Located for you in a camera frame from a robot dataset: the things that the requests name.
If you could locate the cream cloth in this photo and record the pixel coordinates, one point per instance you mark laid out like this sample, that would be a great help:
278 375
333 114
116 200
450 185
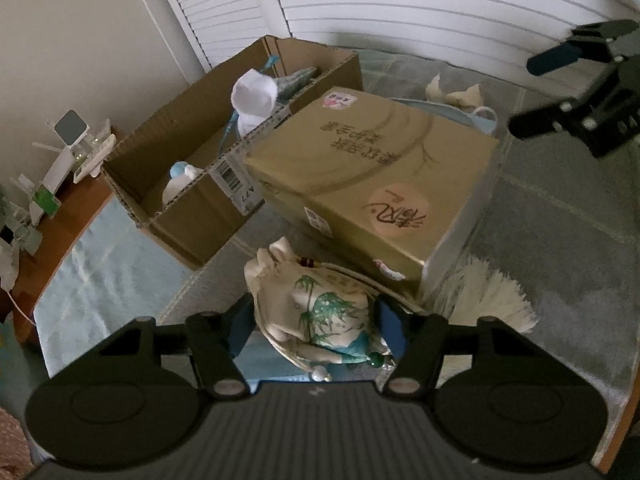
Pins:
465 95

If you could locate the white router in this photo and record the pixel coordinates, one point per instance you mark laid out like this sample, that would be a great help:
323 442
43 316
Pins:
95 152

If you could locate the wooden nightstand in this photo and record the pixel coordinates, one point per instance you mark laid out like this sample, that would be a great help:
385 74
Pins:
55 230

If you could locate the cream tassel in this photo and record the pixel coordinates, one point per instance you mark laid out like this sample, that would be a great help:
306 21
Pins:
490 295

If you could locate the closed golden cardboard box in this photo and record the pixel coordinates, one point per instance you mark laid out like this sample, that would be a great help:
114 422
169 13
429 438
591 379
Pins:
350 170

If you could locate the folded light blue towel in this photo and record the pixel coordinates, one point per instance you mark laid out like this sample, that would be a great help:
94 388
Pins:
100 270

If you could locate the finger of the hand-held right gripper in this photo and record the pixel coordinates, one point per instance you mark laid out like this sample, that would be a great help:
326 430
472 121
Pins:
537 122
552 57

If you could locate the grey green patterned cloth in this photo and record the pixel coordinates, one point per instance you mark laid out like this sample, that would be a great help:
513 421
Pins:
297 80

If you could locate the blue face mask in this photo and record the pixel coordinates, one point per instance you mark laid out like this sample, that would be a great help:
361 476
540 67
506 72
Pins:
482 117

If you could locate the light blue cloth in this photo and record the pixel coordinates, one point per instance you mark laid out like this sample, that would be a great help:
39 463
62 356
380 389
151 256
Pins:
260 360

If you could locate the brown floral fabric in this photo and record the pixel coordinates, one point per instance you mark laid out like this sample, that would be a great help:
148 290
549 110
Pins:
10 435

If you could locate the white louvered door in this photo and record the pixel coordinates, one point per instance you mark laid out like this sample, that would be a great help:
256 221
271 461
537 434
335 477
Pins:
425 0
220 10

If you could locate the white and blue bottle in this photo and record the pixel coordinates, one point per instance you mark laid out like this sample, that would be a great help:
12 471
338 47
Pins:
177 187

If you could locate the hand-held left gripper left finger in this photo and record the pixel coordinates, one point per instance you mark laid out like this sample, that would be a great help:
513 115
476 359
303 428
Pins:
242 325

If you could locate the white power strip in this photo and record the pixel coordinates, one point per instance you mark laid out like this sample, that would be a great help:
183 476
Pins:
7 260

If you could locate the wooden bed frame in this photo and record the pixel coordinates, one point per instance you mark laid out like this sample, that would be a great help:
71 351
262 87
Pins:
617 435

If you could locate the clear cup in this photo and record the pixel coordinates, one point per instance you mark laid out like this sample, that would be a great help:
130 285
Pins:
30 240

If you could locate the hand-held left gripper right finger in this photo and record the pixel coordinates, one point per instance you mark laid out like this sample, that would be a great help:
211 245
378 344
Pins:
390 325

